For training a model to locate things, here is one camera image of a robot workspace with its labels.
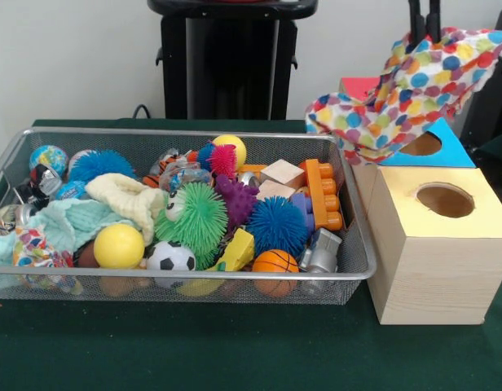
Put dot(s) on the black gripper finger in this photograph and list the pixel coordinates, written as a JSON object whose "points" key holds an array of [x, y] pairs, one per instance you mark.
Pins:
{"points": [[434, 20], [415, 20]]}

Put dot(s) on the polka dot cloth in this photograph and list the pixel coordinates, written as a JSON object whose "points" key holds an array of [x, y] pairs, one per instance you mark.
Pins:
{"points": [[418, 93]]}

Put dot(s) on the wooden box with three holes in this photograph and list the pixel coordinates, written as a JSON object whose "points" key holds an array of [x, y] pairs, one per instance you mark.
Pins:
{"points": [[438, 277]]}

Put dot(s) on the shallow mesh bin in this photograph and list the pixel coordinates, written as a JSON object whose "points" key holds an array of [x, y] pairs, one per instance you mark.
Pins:
{"points": [[336, 289]]}

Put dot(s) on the black upright panel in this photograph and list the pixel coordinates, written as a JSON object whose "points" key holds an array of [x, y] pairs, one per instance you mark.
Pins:
{"points": [[495, 106]]}

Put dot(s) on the dark green table cloth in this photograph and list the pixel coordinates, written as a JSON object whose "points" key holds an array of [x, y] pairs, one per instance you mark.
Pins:
{"points": [[497, 159], [194, 346]]}

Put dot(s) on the orange building block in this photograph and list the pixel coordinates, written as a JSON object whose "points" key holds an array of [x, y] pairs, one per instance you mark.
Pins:
{"points": [[316, 191]]}

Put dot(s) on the blue spiky ball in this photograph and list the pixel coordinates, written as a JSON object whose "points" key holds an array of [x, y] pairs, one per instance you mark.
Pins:
{"points": [[277, 226], [98, 165]]}

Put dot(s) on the silver toy vehicle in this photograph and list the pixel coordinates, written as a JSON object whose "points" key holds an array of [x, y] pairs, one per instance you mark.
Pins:
{"points": [[322, 252]]}

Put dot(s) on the small orange basketball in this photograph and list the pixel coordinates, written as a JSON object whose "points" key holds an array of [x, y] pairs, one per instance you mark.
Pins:
{"points": [[275, 260]]}

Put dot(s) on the green spiky puffer toy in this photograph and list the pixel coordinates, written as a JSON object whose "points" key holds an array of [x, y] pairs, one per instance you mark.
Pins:
{"points": [[194, 220]]}

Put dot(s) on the cream waffle cloth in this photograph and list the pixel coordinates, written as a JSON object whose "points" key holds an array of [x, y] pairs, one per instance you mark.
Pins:
{"points": [[124, 193]]}

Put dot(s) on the small soccer ball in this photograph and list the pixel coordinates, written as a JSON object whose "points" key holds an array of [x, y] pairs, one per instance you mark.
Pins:
{"points": [[171, 256]]}

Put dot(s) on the plain yellow ball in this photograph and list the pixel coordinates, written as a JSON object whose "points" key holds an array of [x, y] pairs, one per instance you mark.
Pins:
{"points": [[118, 246]]}

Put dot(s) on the small globe ball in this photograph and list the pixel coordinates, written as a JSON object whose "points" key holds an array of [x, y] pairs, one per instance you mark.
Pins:
{"points": [[47, 159]]}

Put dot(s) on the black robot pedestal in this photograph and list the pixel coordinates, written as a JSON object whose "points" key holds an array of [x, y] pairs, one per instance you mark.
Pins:
{"points": [[243, 73]]}

